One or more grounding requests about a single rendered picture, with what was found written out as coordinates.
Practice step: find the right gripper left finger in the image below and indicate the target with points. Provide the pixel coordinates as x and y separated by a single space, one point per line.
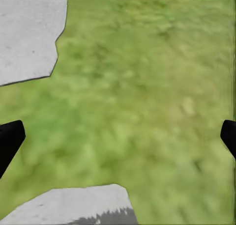
12 135

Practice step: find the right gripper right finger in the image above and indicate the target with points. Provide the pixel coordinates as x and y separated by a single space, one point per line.
228 135

